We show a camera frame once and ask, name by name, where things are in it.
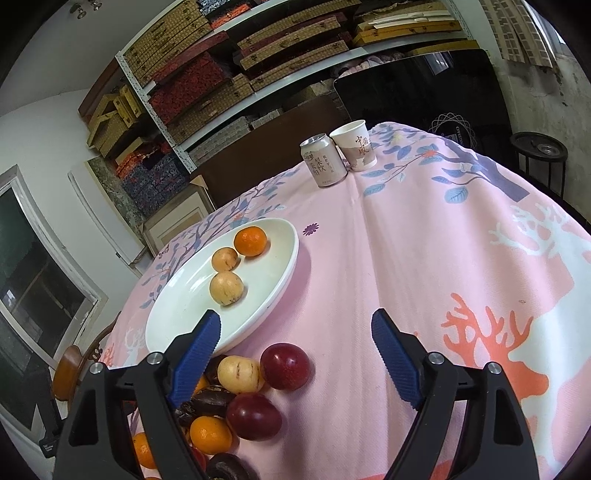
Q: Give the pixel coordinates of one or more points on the dark window white frame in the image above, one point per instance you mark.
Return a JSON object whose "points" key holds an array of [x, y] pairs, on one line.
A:
{"points": [[32, 286]]}

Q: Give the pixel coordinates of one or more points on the black round stool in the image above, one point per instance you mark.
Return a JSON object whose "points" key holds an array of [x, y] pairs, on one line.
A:
{"points": [[540, 147]]}

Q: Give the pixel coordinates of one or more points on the dark avocado-like fruit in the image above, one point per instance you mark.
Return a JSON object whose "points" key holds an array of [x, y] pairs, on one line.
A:
{"points": [[213, 400]]}

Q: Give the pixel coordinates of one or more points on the white metal shelf rack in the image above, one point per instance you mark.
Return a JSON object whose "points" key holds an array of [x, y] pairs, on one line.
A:
{"points": [[182, 152]]}

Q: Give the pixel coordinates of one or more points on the small tan round fruit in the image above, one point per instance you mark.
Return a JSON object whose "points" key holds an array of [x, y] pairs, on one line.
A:
{"points": [[225, 260]]}

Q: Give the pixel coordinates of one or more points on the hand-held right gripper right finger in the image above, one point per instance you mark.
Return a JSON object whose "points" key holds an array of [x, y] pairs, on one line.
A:
{"points": [[397, 364]]}

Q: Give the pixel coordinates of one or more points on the pale yellow round fruit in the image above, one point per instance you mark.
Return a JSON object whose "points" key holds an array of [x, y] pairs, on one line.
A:
{"points": [[226, 288]]}

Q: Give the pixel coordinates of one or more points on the white oval plate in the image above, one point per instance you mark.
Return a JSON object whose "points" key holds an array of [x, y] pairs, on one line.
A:
{"points": [[263, 286]]}

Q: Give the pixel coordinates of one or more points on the dark brown wooden board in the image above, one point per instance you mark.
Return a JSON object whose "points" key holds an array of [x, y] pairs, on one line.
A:
{"points": [[263, 157]]}

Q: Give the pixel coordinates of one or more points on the stack of grey patterned boxes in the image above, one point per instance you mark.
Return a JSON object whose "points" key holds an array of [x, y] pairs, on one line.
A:
{"points": [[217, 138]]}

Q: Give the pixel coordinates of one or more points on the white picture frame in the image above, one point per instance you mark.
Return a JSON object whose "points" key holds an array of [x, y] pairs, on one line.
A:
{"points": [[178, 221]]}

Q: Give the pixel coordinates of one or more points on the wooden chair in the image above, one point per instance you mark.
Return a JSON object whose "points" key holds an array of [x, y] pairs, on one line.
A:
{"points": [[69, 364]]}

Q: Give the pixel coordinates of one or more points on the red plum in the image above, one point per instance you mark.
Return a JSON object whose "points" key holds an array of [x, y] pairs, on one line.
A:
{"points": [[285, 367], [253, 417]]}

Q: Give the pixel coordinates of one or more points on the striped pepino melon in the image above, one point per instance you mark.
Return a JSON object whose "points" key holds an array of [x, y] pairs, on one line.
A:
{"points": [[240, 374]]}

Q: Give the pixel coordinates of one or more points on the stack of blue patterned boxes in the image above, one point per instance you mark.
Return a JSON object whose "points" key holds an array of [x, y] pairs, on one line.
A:
{"points": [[147, 180]]}

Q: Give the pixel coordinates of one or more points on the black glossy panel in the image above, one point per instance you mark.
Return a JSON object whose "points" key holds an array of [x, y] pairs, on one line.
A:
{"points": [[415, 92]]}

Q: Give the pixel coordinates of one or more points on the stack of woven tan boxes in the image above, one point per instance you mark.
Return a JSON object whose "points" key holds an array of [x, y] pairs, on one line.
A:
{"points": [[286, 50]]}

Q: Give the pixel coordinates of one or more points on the white paper cup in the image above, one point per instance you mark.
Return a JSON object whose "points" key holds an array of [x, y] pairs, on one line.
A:
{"points": [[355, 145]]}

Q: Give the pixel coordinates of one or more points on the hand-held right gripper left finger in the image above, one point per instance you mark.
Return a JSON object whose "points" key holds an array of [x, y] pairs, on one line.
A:
{"points": [[196, 364]]}

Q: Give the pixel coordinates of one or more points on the dark water chestnut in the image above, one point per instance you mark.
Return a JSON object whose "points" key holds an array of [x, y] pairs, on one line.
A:
{"points": [[230, 467], [185, 417]]}

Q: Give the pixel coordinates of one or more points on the brick pattern curtain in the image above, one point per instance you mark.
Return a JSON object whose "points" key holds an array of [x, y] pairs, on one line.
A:
{"points": [[521, 32]]}

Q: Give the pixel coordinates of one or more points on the red tomato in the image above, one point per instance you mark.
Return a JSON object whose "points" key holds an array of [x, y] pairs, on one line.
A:
{"points": [[198, 459]]}

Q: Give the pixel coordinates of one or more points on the pink deer print tablecloth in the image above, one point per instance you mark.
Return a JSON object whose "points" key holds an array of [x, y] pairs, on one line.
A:
{"points": [[415, 254]]}

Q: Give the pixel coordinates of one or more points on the stack of red patterned boxes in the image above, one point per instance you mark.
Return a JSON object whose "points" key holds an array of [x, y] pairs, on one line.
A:
{"points": [[184, 87]]}

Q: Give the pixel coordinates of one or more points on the yellow wooden crates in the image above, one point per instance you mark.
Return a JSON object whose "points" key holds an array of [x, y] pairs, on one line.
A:
{"points": [[111, 120]]}

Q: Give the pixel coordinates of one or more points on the silver drink can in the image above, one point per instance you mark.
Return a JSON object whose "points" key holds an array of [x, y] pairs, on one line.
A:
{"points": [[323, 159]]}

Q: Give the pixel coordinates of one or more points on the orange mandarin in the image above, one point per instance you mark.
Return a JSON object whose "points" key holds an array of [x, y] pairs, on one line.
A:
{"points": [[210, 434], [250, 241], [143, 450], [202, 384]]}

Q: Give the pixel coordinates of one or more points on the dark purple wrinkled passion fruit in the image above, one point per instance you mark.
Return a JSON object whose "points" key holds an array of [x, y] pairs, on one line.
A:
{"points": [[213, 369]]}

